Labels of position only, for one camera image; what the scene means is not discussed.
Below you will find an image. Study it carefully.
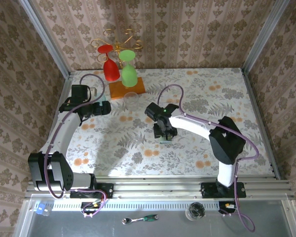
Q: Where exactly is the red wine glass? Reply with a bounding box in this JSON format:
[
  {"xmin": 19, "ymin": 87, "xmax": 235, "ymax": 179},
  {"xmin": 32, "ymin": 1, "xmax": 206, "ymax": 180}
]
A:
[{"xmin": 97, "ymin": 44, "xmax": 121, "ymax": 82}]

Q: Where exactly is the clear glass jar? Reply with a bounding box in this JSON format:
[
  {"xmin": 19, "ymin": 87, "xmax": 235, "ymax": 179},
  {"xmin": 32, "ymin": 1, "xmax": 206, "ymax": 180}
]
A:
[{"xmin": 185, "ymin": 201, "xmax": 206, "ymax": 221}]

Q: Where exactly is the gold wire rack wooden base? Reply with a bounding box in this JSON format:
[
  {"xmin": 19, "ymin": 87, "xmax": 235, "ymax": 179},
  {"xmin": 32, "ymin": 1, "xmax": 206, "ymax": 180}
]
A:
[{"xmin": 90, "ymin": 28, "xmax": 147, "ymax": 100}]

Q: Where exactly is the black connector block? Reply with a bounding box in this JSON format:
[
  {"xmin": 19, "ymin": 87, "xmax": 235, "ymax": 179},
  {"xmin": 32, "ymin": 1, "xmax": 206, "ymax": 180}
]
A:
[
  {"xmin": 218, "ymin": 201, "xmax": 237, "ymax": 215},
  {"xmin": 80, "ymin": 201, "xmax": 107, "ymax": 215}
]

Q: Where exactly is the white perforated cable duct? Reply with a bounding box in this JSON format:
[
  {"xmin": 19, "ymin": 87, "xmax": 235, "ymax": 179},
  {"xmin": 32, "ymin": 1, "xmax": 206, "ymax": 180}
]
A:
[{"xmin": 50, "ymin": 201, "xmax": 222, "ymax": 212}]

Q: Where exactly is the grey metal tray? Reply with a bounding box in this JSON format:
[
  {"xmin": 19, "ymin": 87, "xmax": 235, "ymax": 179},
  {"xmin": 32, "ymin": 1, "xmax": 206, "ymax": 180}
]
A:
[{"xmin": 14, "ymin": 194, "xmax": 296, "ymax": 237}]

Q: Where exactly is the blue white plastic connector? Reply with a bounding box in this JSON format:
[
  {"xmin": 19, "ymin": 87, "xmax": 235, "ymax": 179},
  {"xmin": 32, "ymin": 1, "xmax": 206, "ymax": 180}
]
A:
[{"xmin": 36, "ymin": 201, "xmax": 52, "ymax": 217}]

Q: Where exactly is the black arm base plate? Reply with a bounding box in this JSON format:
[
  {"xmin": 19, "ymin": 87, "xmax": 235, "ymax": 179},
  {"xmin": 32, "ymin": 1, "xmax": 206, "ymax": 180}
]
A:
[
  {"xmin": 70, "ymin": 183, "xmax": 114, "ymax": 199},
  {"xmin": 201, "ymin": 182, "xmax": 247, "ymax": 199}
]

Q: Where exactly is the green wine glass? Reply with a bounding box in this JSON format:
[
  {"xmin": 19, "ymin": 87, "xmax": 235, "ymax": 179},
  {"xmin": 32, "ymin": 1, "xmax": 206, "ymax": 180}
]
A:
[{"xmin": 118, "ymin": 49, "xmax": 138, "ymax": 88}]

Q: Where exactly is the aluminium table side rail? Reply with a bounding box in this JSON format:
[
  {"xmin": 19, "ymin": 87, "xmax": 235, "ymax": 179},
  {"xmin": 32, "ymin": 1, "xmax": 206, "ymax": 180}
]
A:
[
  {"xmin": 36, "ymin": 71, "xmax": 76, "ymax": 182},
  {"xmin": 241, "ymin": 69, "xmax": 282, "ymax": 180}
]

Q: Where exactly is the clear plastic cup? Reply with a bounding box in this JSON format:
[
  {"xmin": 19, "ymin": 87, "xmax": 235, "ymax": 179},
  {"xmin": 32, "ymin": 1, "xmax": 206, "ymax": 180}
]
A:
[{"xmin": 123, "ymin": 91, "xmax": 140, "ymax": 111}]

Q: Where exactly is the ratchet wrench green handle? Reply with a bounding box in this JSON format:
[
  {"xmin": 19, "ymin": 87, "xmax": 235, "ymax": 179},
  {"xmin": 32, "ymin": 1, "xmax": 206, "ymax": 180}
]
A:
[{"xmin": 121, "ymin": 214, "xmax": 159, "ymax": 225}]

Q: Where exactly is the aluminium frame rail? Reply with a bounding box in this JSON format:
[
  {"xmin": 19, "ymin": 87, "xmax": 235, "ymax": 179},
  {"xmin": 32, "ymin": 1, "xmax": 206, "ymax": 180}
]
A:
[{"xmin": 24, "ymin": 175, "xmax": 296, "ymax": 201}]

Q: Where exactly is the aluminium frame post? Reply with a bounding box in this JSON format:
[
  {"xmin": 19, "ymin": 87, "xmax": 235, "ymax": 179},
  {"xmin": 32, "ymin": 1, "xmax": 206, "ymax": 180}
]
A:
[
  {"xmin": 241, "ymin": 0, "xmax": 291, "ymax": 75},
  {"xmin": 17, "ymin": 0, "xmax": 73, "ymax": 79}
]

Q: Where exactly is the pale green card holder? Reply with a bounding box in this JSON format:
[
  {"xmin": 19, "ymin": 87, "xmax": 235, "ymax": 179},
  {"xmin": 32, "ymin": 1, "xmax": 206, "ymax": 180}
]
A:
[{"xmin": 159, "ymin": 135, "xmax": 175, "ymax": 146}]

